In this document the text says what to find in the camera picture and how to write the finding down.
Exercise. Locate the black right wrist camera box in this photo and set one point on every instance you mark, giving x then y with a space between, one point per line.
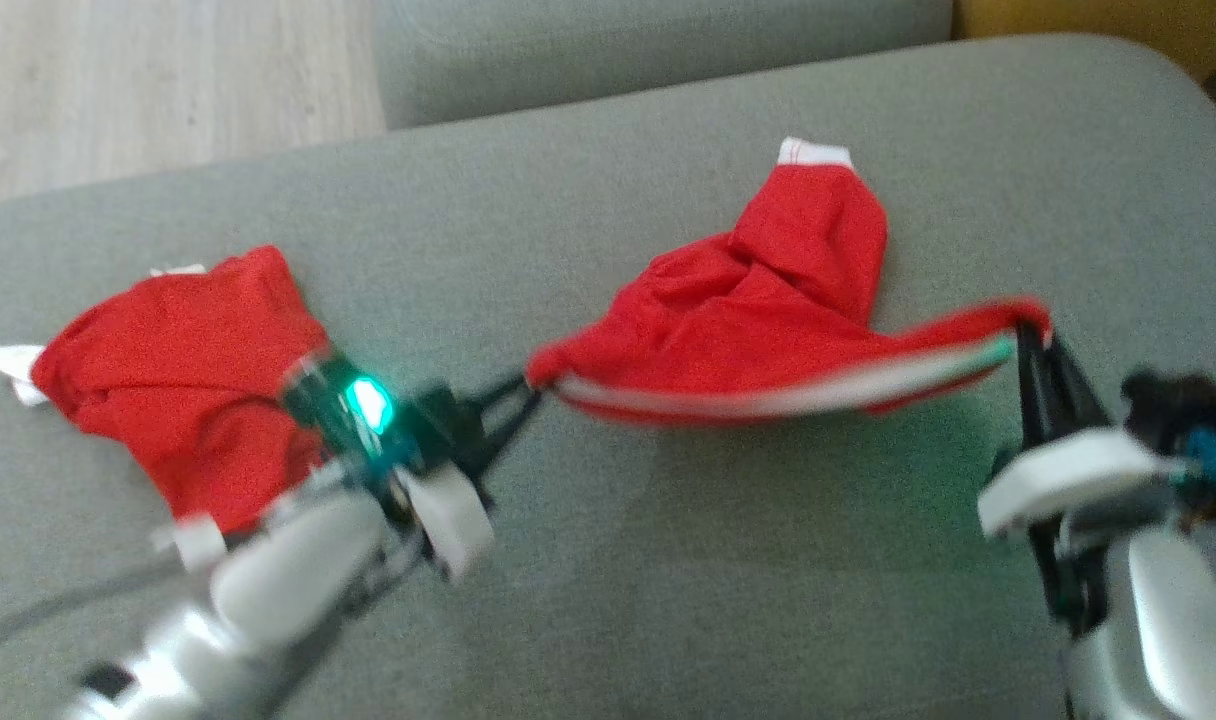
1178 410

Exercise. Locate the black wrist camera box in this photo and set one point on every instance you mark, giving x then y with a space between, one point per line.
446 420
1178 410

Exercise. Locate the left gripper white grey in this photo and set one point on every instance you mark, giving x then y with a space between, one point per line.
348 405

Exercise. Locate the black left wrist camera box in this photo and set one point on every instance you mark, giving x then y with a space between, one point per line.
446 420

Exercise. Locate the red shorts with white trim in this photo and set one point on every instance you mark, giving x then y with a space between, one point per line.
768 310

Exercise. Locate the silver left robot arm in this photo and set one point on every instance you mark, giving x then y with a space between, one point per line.
288 570

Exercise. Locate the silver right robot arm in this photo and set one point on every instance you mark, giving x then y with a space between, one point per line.
1168 620

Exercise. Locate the yellow sofa back cushion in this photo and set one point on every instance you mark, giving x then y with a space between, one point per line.
1118 25

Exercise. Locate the red jersey with white sleeves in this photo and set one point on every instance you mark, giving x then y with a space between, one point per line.
168 380

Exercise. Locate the white tape tag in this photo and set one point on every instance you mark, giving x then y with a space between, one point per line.
193 543

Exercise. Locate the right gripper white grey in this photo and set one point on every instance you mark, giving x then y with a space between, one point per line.
1068 475

